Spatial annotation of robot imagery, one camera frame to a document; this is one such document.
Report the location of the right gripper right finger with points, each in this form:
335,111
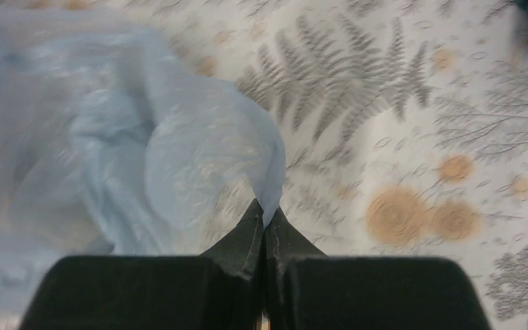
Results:
307,289

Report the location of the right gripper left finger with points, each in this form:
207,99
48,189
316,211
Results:
218,289

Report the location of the light blue plastic trash bag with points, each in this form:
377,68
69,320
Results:
108,144

